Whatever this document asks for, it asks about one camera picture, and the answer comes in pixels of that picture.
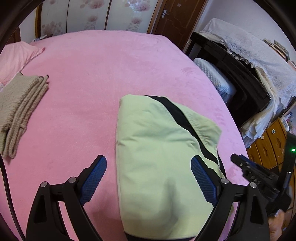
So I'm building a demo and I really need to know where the green and black hooded jacket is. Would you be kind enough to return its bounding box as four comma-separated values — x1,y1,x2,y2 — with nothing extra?
116,95,226,240

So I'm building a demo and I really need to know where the person's right hand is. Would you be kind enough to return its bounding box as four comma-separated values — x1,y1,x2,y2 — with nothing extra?
268,209,285,241

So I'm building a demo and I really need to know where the wooden drawer cabinet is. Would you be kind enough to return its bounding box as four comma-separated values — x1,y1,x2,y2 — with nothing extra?
246,118,287,174

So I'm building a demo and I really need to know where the white covered piano stool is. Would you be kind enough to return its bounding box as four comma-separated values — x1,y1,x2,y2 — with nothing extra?
193,58,236,104

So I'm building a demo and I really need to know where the black piano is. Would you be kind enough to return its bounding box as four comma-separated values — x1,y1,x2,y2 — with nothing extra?
186,32,271,128

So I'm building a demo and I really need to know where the folded beige knit sweater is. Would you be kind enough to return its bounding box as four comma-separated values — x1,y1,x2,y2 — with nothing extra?
1,73,49,159

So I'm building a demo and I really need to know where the pink bed sheet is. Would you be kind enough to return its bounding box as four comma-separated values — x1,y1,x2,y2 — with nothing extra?
5,30,246,240

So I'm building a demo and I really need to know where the white lace cover cloth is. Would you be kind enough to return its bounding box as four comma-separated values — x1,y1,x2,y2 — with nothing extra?
202,18,295,107

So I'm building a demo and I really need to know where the stack of books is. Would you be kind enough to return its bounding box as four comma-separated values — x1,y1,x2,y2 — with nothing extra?
263,39,295,70

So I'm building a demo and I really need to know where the pink ruffled pillow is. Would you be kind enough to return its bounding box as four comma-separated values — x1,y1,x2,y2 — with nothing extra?
0,41,45,87

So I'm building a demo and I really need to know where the brown wooden door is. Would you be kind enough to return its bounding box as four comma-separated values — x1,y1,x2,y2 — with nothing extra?
147,0,208,51

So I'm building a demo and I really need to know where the floral sliding wardrobe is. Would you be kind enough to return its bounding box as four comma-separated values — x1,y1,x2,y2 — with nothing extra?
35,0,159,39

